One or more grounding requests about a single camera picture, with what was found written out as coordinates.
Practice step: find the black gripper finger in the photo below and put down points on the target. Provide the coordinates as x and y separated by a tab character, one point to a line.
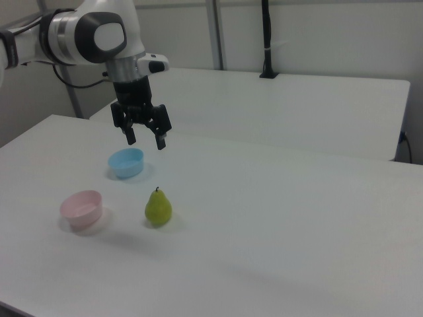
163	127
124	125

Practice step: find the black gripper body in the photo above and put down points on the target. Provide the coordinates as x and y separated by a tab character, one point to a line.
133	95

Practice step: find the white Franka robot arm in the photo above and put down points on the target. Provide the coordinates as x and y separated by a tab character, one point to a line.
82	36

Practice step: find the blue plastic bowl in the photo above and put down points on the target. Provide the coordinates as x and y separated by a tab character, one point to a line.
127	162

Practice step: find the green pear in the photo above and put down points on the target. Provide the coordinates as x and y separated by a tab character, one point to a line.
158	209

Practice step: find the pink plastic bowl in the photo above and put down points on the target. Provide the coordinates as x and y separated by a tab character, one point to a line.
82	209

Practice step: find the white table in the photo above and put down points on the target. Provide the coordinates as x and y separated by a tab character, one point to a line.
297	105

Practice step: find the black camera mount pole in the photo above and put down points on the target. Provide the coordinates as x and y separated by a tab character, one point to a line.
267	39

